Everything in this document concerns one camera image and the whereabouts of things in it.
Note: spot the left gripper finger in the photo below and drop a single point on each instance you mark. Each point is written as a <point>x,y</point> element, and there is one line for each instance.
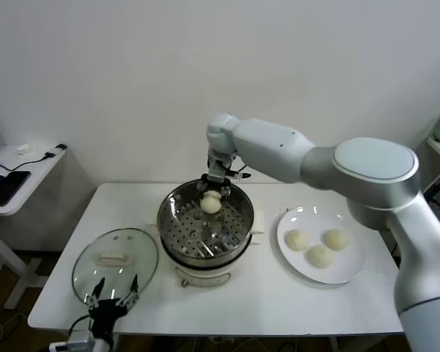
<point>95,297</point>
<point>132,295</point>

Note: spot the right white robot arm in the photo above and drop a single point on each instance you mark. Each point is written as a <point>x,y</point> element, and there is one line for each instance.
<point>278,146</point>

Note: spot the white round plate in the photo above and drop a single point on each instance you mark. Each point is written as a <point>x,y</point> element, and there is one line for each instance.
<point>304,216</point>

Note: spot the white height-adjustable desk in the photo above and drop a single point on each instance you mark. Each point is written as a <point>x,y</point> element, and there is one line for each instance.
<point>33,183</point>

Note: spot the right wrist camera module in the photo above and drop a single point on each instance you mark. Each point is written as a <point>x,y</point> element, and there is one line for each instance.
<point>236,175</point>

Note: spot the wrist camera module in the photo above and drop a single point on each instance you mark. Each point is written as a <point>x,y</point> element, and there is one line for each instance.
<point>236,175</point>
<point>77,339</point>

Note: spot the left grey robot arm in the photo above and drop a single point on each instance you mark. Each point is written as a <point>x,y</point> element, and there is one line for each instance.
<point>104,345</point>

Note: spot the stainless steel steamer basket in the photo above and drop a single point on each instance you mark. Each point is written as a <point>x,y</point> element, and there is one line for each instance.
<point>205,238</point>

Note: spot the white electric cooker base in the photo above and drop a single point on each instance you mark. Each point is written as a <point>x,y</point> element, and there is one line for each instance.
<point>201,275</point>

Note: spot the white steamed baozi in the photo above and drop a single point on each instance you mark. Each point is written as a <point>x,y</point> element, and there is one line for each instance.
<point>319,256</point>
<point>297,240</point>
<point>336,239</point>
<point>210,203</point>

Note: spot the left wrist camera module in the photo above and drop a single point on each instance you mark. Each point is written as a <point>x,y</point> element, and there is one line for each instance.
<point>77,339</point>

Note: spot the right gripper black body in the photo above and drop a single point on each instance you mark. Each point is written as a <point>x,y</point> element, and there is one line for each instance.
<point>220,166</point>

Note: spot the small white object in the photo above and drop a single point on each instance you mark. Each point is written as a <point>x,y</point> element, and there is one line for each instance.
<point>23,149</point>

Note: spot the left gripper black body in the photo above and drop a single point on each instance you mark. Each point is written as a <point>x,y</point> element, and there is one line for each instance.
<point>106,315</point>

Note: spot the black smartphone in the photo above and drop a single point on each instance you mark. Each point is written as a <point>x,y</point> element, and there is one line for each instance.
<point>9,187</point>

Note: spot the black power plug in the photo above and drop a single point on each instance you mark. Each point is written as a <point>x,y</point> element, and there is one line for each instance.
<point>430,193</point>

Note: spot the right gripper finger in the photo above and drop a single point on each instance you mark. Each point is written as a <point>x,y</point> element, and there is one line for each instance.
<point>226,188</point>
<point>203,183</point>

